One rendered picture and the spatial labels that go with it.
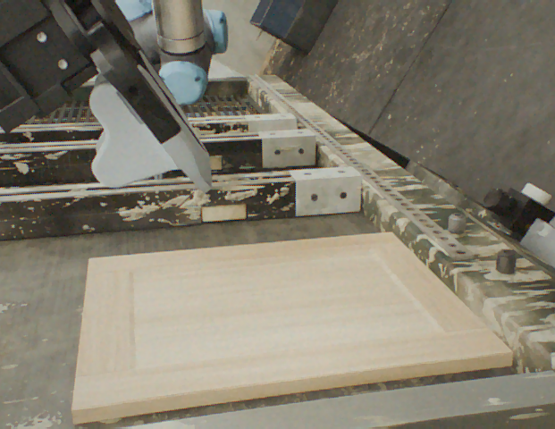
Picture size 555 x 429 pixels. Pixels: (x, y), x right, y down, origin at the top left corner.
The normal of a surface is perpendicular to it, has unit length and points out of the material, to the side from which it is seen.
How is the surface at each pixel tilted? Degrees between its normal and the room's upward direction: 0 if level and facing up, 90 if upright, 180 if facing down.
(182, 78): 90
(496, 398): 60
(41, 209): 90
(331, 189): 90
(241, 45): 90
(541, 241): 0
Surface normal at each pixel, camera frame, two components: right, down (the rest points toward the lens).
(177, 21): 0.07, 0.69
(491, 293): 0.00, -0.94
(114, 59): 0.08, 0.25
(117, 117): 0.20, 0.44
